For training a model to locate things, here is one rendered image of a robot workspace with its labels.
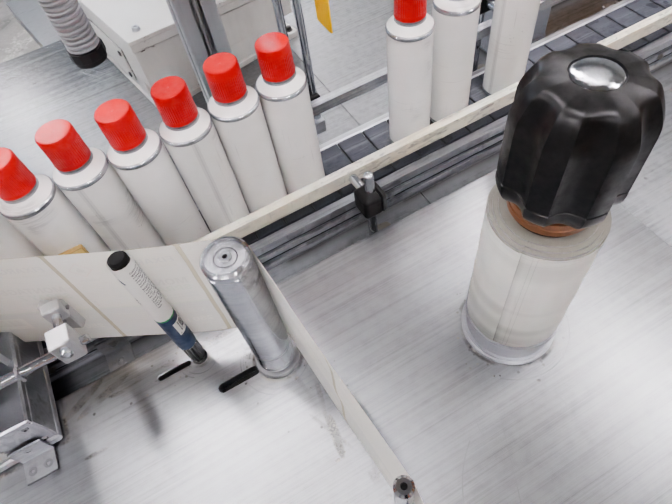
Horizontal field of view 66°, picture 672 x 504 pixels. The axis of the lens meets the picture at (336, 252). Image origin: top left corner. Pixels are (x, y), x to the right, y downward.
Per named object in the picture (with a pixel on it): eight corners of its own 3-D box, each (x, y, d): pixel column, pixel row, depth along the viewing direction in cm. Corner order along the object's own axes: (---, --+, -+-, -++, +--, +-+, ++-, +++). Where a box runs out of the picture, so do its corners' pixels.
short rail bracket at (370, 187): (369, 251, 65) (363, 187, 55) (357, 235, 66) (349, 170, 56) (391, 239, 65) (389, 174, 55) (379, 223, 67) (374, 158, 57)
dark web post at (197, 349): (194, 367, 53) (107, 271, 38) (189, 354, 54) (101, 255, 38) (210, 359, 53) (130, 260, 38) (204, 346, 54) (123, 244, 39)
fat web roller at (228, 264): (267, 387, 51) (206, 294, 35) (248, 350, 53) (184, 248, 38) (307, 364, 52) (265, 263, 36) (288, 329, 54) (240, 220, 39)
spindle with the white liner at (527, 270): (499, 382, 49) (595, 159, 24) (443, 310, 53) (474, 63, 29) (574, 336, 50) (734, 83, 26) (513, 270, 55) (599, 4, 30)
